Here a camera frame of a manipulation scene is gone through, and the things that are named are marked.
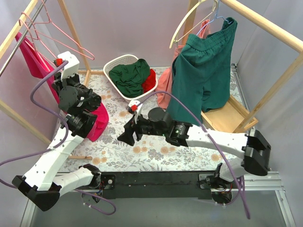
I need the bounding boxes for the magenta t shirt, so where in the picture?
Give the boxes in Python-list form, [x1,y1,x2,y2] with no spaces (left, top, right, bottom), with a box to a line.
[19,38,109,142]

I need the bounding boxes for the pink wire hanger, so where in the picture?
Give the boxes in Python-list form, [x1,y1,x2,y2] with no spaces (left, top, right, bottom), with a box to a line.
[18,11,56,62]
[23,0,95,69]

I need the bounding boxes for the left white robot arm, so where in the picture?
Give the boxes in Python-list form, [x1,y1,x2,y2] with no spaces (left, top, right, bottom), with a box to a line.
[12,72,101,211]

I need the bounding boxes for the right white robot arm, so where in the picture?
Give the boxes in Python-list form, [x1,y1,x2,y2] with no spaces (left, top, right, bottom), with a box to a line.
[117,107,271,188]

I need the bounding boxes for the cream plastic hanger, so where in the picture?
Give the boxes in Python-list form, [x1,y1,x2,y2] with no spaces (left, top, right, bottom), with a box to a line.
[169,0,219,49]

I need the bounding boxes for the floral patterned table mat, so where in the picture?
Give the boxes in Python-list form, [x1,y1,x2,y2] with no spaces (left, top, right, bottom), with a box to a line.
[46,69,264,173]

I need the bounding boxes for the salmon pink hanging garment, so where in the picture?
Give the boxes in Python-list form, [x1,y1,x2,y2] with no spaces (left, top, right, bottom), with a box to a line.
[155,19,210,109]

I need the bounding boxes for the red garment in basket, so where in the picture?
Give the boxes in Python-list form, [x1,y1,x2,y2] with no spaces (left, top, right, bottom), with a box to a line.
[142,69,156,93]

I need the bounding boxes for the green garment in basket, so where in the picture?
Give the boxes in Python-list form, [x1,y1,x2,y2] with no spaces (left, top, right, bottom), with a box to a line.
[109,59,150,98]

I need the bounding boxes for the dark green hanging shorts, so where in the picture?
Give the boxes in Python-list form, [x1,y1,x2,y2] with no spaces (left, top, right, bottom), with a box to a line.
[166,17,238,124]

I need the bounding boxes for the right wooden clothes rack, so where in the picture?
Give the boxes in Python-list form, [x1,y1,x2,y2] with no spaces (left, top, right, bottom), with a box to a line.
[183,0,303,134]

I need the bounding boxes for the wooden clothes rack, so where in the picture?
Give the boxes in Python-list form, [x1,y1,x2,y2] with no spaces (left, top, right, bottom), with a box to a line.
[183,0,303,134]
[0,0,93,160]

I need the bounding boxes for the left wooden clothes rack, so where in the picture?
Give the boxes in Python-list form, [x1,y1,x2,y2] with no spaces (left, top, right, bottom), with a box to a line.
[0,0,93,160]

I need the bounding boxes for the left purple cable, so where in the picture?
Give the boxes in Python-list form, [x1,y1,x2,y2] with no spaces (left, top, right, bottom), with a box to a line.
[0,60,117,216]

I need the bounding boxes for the purple cable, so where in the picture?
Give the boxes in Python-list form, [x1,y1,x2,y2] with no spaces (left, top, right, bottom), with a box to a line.
[139,91,251,219]
[0,60,117,216]

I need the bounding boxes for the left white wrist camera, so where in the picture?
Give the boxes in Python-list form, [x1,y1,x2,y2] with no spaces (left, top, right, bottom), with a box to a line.
[57,51,80,81]

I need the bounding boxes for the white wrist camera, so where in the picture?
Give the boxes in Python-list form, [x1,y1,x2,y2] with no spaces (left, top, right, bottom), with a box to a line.
[57,51,80,81]
[126,100,143,123]

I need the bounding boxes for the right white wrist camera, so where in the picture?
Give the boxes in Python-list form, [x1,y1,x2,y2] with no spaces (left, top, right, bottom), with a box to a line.
[126,100,143,123]

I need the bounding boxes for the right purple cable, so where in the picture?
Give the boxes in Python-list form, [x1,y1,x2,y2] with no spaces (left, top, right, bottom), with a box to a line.
[139,91,251,219]

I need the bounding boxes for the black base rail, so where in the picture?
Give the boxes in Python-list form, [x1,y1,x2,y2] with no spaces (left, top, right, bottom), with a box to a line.
[94,170,235,201]

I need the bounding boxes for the pink wire hanger on rack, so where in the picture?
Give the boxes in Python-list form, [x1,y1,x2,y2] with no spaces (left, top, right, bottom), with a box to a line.
[23,0,95,69]

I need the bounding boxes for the blue wire hanger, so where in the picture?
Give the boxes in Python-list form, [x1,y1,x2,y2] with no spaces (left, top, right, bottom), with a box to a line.
[196,0,233,39]

